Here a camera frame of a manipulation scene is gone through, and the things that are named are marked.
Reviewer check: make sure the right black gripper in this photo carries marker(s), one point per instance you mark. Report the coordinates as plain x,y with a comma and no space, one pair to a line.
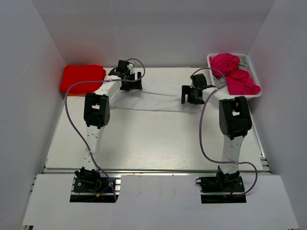
187,90

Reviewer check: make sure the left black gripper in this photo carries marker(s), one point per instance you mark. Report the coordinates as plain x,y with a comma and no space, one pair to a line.
135,85

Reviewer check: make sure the white t shirt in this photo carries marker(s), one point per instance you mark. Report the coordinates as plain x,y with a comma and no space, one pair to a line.
154,96

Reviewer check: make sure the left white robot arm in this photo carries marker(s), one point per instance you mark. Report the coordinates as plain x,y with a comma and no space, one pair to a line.
97,107

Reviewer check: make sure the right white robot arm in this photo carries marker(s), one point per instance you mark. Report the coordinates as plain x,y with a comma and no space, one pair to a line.
234,118

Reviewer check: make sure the white plastic basket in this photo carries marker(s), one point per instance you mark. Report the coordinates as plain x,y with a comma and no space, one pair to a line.
250,69

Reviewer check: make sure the grey garment in basket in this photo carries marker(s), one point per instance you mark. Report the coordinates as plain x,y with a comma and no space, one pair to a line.
242,66

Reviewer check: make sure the magenta t shirt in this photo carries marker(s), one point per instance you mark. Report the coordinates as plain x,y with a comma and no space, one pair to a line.
239,82

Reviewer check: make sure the folded red t shirt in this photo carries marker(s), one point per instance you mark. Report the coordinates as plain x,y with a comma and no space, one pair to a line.
73,74

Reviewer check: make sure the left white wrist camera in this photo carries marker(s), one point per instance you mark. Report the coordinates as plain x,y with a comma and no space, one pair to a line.
131,67

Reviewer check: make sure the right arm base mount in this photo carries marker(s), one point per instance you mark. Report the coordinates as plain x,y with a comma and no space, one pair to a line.
222,188

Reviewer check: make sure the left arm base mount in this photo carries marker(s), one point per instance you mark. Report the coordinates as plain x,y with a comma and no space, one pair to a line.
90,186

